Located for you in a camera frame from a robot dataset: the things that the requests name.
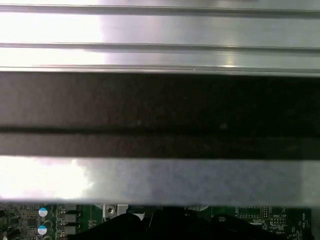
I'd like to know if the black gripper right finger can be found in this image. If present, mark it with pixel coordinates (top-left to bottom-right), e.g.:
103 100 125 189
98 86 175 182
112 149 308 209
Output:
181 206 291 240

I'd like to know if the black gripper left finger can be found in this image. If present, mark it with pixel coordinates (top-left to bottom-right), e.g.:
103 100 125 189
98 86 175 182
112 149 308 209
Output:
66 206 182 240

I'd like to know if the green motherboard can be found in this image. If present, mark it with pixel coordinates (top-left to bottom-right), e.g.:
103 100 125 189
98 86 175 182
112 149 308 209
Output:
0 201 313 240

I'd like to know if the black PC case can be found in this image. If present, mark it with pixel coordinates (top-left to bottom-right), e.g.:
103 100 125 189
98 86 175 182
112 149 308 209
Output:
0 70 320 240

